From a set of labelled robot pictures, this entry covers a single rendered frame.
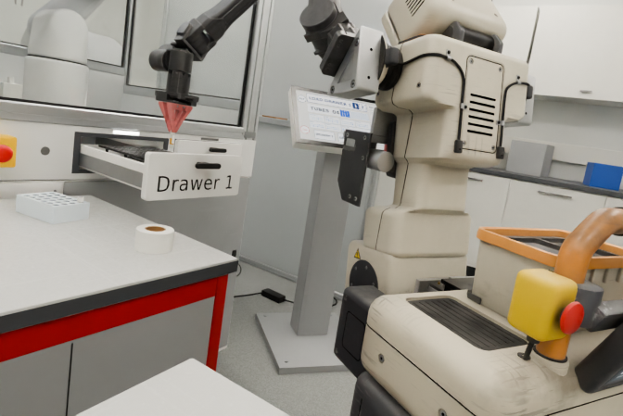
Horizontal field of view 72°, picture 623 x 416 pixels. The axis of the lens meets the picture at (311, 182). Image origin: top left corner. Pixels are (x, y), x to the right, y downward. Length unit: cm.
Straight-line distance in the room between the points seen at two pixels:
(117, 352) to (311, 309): 144
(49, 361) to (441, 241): 72
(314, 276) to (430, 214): 123
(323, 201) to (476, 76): 124
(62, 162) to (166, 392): 90
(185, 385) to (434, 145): 58
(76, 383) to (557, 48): 385
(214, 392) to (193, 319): 39
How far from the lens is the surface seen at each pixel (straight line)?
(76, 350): 76
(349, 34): 82
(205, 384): 51
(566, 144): 428
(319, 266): 207
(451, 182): 93
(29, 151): 127
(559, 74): 403
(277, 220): 294
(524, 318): 56
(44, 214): 106
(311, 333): 221
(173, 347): 88
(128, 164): 113
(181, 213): 155
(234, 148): 162
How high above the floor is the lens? 105
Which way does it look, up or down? 8 degrees down
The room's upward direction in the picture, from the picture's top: 9 degrees clockwise
